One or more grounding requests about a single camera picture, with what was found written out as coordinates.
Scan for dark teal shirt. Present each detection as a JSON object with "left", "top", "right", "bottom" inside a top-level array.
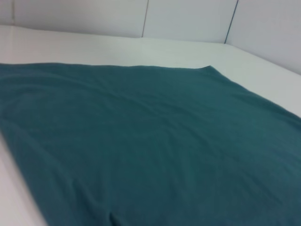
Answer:
[{"left": 0, "top": 62, "right": 301, "bottom": 226}]

